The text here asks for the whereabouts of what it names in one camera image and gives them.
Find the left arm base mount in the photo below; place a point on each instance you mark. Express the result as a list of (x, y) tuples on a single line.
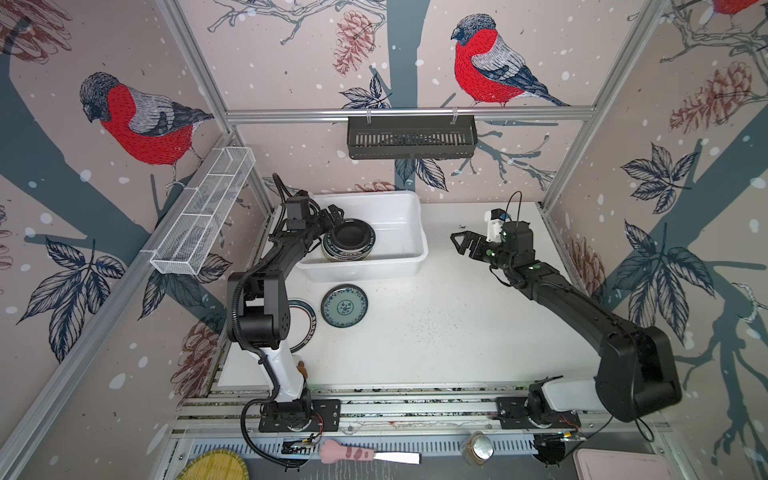
[(300, 416)]

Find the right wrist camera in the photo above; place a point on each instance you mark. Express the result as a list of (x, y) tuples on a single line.
[(495, 220)]

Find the pink tray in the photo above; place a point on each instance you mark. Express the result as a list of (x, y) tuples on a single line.
[(594, 464)]

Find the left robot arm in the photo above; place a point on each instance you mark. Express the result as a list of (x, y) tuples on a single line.
[(259, 312)]

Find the brown white plush toy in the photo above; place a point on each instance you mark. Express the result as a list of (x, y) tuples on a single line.
[(302, 369)]

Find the black hanging shelf basket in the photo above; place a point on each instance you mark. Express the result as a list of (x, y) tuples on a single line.
[(438, 137)]

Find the white wire mesh basket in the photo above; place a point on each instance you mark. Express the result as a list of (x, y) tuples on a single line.
[(190, 239)]

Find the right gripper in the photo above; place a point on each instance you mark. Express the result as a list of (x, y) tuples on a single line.
[(473, 237)]

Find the green rim lettered plate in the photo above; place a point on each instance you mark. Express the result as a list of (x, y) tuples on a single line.
[(335, 253)]

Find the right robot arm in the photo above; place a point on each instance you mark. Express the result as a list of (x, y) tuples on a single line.
[(636, 375)]

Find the yellow woven mat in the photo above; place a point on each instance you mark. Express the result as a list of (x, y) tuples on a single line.
[(220, 464)]

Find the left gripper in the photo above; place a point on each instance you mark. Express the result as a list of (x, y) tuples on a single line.
[(328, 224)]

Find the teal patterned small plate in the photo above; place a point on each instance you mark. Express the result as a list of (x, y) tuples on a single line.
[(344, 306)]

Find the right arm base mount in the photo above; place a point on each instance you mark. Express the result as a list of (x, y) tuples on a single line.
[(521, 413)]

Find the white plastic bin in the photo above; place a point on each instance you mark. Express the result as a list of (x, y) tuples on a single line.
[(400, 245)]

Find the black plate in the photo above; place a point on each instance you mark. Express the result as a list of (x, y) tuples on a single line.
[(352, 235)]

